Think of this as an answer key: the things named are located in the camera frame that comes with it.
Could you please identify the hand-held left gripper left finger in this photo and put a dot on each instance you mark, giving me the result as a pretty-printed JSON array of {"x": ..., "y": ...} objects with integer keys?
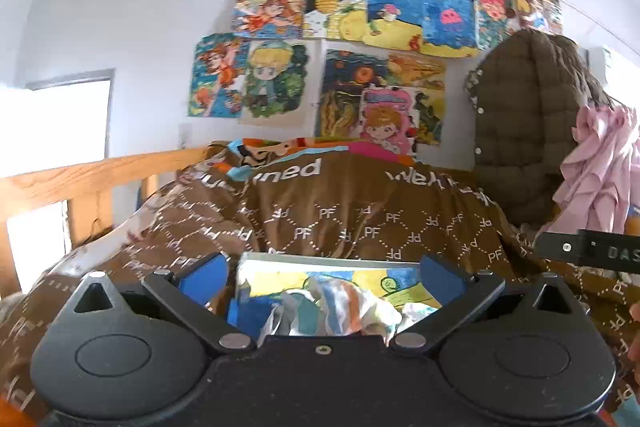
[{"x": 202, "y": 279}]

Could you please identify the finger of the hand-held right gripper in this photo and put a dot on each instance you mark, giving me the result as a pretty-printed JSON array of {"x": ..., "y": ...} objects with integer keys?
[{"x": 560, "y": 247}]

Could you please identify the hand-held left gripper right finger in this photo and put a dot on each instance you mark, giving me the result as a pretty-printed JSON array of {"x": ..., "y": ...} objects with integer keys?
[{"x": 442, "y": 282}]

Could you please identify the plain white cloth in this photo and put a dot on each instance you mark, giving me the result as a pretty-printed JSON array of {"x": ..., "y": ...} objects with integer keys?
[{"x": 417, "y": 313}]

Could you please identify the person's right hand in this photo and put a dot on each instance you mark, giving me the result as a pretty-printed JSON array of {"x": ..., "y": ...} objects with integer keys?
[{"x": 635, "y": 347}]

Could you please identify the pink garment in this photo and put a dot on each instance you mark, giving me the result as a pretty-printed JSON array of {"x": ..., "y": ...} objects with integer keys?
[{"x": 600, "y": 167}]

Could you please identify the brown puffer jacket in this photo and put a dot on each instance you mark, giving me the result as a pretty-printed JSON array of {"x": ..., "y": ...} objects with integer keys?
[{"x": 530, "y": 122}]

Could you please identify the brown printed duvet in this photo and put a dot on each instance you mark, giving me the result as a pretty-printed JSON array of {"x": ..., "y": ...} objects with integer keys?
[{"x": 325, "y": 207}]

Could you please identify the pink brown-haired figure poster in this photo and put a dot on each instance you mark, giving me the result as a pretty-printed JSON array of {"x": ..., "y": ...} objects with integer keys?
[{"x": 387, "y": 122}]

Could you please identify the white air conditioner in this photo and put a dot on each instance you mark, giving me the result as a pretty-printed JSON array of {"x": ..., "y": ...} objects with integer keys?
[{"x": 617, "y": 64}]

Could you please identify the bright window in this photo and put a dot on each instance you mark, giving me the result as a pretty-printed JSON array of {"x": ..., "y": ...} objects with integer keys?
[{"x": 55, "y": 127}]

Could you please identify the white wall switch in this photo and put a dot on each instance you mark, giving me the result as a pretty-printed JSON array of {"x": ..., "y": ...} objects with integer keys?
[{"x": 184, "y": 133}]

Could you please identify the wooden bed rail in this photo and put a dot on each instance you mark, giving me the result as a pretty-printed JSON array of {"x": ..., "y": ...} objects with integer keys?
[{"x": 75, "y": 179}]

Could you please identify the mermaid wall poster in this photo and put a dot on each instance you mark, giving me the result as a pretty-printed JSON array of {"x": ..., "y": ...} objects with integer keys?
[{"x": 215, "y": 77}]

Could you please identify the blond figure wall poster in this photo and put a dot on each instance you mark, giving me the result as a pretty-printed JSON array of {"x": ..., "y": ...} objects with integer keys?
[{"x": 272, "y": 79}]

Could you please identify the red-haired figure wall poster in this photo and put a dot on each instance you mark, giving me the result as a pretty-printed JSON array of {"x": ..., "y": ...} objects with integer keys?
[{"x": 492, "y": 17}]

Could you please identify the colourful narrow wall poster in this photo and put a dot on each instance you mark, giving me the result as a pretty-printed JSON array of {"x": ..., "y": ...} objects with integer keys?
[{"x": 537, "y": 2}]

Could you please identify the blue sea wall poster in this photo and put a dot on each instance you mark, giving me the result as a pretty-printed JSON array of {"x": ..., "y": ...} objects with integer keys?
[{"x": 425, "y": 17}]

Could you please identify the orange-haired figure wall poster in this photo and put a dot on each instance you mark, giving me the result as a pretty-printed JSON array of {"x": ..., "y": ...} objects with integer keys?
[{"x": 267, "y": 12}]

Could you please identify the yellow beehive wall poster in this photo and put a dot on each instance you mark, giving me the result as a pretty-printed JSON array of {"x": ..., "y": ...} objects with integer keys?
[{"x": 332, "y": 4}]

